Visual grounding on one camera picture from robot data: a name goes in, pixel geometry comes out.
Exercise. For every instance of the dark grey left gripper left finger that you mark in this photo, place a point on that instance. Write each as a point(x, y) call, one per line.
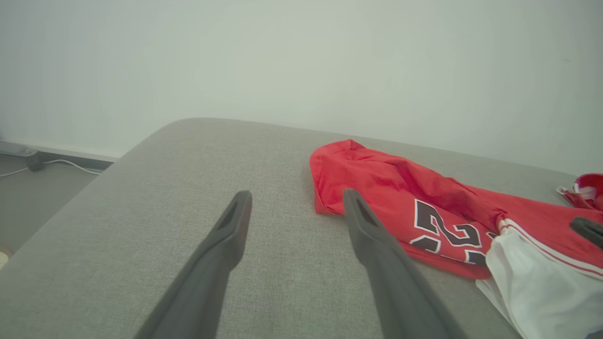
point(207, 282)

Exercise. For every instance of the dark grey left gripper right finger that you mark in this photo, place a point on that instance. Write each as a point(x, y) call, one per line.
point(400, 292)

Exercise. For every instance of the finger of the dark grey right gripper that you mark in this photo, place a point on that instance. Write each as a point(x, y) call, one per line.
point(591, 228)

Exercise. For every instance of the red shorts white side stripes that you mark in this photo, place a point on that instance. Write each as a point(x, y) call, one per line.
point(589, 188)

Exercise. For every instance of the red basketball jersey white trim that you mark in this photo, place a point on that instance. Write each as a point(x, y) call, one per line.
point(377, 179)

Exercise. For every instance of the black power plug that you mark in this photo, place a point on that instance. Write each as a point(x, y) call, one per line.
point(35, 162)

